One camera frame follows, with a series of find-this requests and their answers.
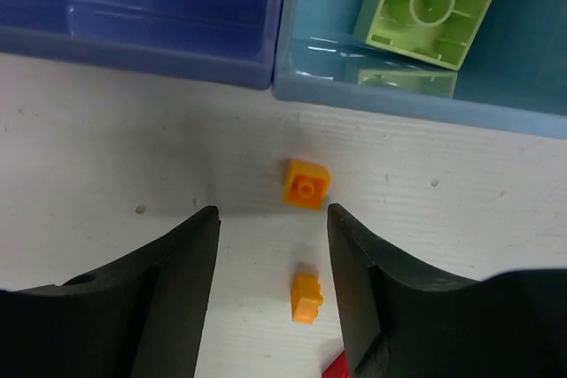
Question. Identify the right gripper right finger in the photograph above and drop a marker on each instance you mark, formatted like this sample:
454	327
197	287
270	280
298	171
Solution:
402	317

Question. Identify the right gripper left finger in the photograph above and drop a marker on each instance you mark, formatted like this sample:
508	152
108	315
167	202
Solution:
141	315

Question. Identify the red lego with orange top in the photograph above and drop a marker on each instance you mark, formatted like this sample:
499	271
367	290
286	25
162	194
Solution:
337	368

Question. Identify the small orange lego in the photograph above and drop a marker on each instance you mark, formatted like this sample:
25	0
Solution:
306	298

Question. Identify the orange lego cube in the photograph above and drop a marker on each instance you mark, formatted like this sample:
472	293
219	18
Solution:
305	184

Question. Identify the green lego brick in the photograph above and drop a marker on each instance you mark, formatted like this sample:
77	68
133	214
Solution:
438	32

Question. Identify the light blue container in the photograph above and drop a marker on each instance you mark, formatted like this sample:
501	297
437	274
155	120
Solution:
513	79

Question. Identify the dark blue container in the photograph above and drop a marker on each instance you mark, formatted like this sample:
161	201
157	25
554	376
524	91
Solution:
225	41

